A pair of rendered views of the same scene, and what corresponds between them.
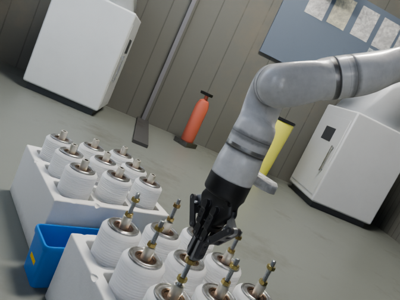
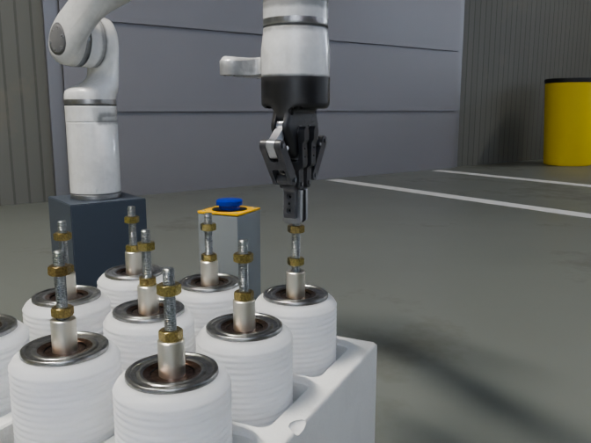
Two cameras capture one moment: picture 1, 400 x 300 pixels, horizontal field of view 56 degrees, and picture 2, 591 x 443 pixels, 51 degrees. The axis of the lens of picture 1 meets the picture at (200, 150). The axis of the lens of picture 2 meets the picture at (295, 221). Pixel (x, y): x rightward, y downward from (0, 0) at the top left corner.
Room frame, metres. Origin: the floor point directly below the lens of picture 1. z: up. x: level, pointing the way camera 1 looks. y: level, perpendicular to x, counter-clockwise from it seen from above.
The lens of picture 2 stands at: (0.91, 0.56, 0.47)
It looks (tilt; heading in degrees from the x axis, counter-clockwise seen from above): 10 degrees down; 246
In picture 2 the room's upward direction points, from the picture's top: straight up
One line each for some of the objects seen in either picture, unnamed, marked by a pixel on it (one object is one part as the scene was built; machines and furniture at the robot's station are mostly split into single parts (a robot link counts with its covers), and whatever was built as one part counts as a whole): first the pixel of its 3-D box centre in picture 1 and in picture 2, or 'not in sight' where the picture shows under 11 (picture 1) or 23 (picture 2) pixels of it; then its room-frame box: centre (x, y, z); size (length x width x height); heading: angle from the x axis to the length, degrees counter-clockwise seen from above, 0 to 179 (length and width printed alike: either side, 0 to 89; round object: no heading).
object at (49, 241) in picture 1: (87, 257); not in sight; (0.95, 0.16, 0.06); 0.30 x 0.11 x 0.12; 131
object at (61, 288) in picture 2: (173, 212); (61, 292); (0.89, -0.01, 0.30); 0.01 x 0.01 x 0.08
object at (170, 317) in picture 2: (131, 207); (170, 313); (0.81, 0.08, 0.30); 0.01 x 0.01 x 0.08
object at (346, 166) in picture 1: (356, 145); not in sight; (3.71, -1.35, 0.68); 0.70 x 0.58 x 1.35; 103
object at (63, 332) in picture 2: (166, 227); (64, 335); (0.89, -0.01, 0.26); 0.02 x 0.02 x 0.03
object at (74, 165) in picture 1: (83, 168); not in sight; (1.05, 0.28, 0.25); 0.08 x 0.08 x 0.01
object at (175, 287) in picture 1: (175, 291); (295, 284); (0.63, -0.07, 0.26); 0.02 x 0.02 x 0.03
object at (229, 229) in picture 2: not in sight; (230, 308); (0.63, -0.33, 0.16); 0.07 x 0.07 x 0.31; 40
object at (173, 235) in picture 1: (164, 231); (65, 349); (0.89, -0.01, 0.25); 0.08 x 0.08 x 0.01
